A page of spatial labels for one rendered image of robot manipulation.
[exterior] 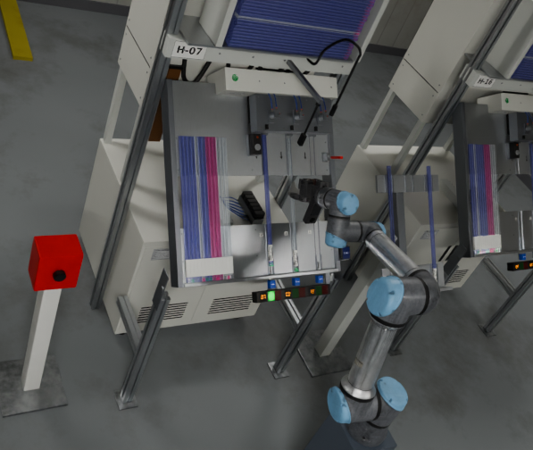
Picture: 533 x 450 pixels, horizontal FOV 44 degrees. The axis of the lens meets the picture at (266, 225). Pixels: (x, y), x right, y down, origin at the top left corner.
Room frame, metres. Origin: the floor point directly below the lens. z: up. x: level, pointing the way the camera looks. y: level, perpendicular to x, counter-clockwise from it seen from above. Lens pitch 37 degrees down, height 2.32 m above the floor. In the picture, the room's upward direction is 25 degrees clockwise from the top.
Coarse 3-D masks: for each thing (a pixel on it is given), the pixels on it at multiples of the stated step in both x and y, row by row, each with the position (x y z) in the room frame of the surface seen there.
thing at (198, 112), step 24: (192, 96) 2.01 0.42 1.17; (216, 96) 2.08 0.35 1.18; (240, 96) 2.15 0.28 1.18; (192, 120) 1.97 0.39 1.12; (216, 120) 2.03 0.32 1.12; (240, 120) 2.10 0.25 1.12; (240, 144) 2.05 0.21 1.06; (312, 144) 2.27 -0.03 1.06; (240, 168) 2.00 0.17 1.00; (312, 168) 2.21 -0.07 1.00
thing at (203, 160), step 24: (192, 144) 1.91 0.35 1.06; (216, 144) 1.97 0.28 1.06; (192, 168) 1.86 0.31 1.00; (216, 168) 1.92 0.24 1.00; (192, 192) 1.81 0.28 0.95; (216, 192) 1.87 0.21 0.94; (192, 216) 1.76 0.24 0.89; (216, 216) 1.82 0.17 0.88; (192, 240) 1.72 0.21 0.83; (216, 240) 1.78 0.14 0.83; (192, 264) 1.67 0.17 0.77; (216, 264) 1.73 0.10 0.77
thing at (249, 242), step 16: (256, 224) 1.92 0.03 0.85; (272, 224) 1.97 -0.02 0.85; (288, 224) 2.01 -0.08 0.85; (304, 224) 2.06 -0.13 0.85; (320, 224) 2.11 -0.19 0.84; (240, 240) 1.85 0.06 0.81; (256, 240) 1.89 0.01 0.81; (272, 240) 1.93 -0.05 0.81; (288, 240) 1.98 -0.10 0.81; (304, 240) 2.03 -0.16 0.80; (320, 240) 2.07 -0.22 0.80; (240, 256) 1.81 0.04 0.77; (256, 256) 1.86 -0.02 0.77; (288, 256) 1.94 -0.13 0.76; (304, 256) 1.99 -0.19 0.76; (320, 256) 2.03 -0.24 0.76; (240, 272) 1.78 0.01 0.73; (256, 272) 1.82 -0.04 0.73; (272, 272) 1.86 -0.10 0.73; (288, 272) 1.91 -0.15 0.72
